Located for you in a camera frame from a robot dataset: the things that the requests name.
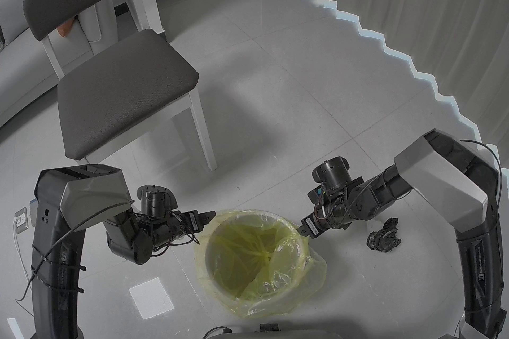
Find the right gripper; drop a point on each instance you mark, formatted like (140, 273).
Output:
(332, 218)

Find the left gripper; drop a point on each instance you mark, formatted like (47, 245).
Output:
(185, 226)

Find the black plastic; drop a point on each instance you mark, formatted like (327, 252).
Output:
(383, 238)

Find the yellow plastic bag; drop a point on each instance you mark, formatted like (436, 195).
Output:
(306, 281)

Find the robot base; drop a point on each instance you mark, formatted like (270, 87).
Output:
(270, 334)

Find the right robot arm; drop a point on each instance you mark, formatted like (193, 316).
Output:
(437, 178)

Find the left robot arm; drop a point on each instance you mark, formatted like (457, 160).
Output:
(79, 190)

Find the white trash bin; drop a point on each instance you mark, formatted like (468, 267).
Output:
(254, 216)

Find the white chair dark grey seat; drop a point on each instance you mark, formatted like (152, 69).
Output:
(119, 83)

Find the white curtain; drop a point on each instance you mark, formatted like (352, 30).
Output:
(417, 11)

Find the orange cushion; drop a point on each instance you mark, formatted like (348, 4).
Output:
(65, 29)

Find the pale grey sofa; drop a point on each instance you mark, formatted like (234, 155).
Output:
(24, 63)

